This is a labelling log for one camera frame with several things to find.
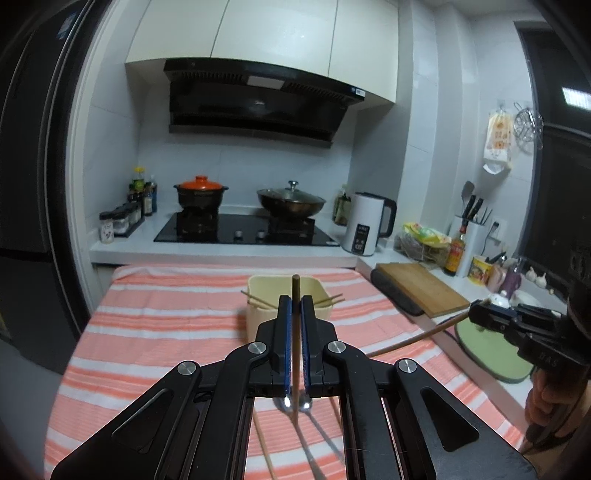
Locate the white wall cabinet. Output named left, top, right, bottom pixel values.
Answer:
left=124, top=0, right=399, bottom=105

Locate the yellow snack bag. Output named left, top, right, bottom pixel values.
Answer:
left=400, top=222, right=452, bottom=246

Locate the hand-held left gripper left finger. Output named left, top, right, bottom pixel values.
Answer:
left=51, top=296, right=294, bottom=480

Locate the green mat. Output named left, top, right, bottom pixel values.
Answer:
left=454, top=318, right=537, bottom=383

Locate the green glass jar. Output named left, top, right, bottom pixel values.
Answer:
left=333, top=186, right=354, bottom=227

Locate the orange white striped tablecloth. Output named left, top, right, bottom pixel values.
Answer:
left=44, top=263, right=530, bottom=480

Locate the hanging yellow printed bag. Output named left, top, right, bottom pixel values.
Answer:
left=482, top=110, right=516, bottom=175

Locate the black glass cooktop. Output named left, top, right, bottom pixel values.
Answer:
left=153, top=211, right=341, bottom=246

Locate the white utensil holder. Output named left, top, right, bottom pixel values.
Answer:
left=450, top=214, right=488, bottom=273

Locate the white bowl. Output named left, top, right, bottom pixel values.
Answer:
left=510, top=289, right=541, bottom=309

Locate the hanging wire steamer rack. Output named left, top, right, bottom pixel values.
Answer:
left=513, top=102, right=546, bottom=151

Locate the dark refrigerator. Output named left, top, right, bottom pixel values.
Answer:
left=0, top=0, right=94, bottom=376

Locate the cream plastic utensil box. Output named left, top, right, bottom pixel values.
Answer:
left=244, top=275, right=331, bottom=345

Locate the yellow-capped oil bottle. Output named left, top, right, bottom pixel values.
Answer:
left=131, top=165, right=147, bottom=204

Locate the wok with glass lid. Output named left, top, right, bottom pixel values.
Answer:
left=257, top=180, right=327, bottom=220

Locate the person's right hand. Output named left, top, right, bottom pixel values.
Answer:
left=525, top=369, right=557, bottom=430

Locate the white electric kettle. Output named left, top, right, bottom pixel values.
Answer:
left=341, top=191, right=398, bottom=257

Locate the yellow printed tub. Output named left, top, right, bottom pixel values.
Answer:
left=468, top=255, right=493, bottom=285

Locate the dark sauce bottle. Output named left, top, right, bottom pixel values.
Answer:
left=143, top=174, right=158, bottom=217

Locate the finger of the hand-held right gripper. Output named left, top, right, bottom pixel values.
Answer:
left=469, top=299, right=562, bottom=322
left=470, top=316, right=537, bottom=352

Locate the black range hood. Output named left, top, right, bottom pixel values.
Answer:
left=163, top=57, right=368, bottom=149

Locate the wooden cutting board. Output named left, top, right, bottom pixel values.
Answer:
left=376, top=261, right=471, bottom=319

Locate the bag of food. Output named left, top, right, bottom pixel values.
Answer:
left=394, top=230, right=451, bottom=271

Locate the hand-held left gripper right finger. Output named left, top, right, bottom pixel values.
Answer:
left=300, top=296, right=539, bottom=480

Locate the black clay pot orange lid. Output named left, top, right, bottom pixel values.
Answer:
left=174, top=175, right=230, bottom=210

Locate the red-labelled sauce bottle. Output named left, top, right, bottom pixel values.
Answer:
left=444, top=226, right=467, bottom=278

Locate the rack of spice jars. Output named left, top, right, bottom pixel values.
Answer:
left=113, top=202, right=142, bottom=237

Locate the purple bottle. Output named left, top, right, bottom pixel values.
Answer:
left=498, top=258, right=523, bottom=299

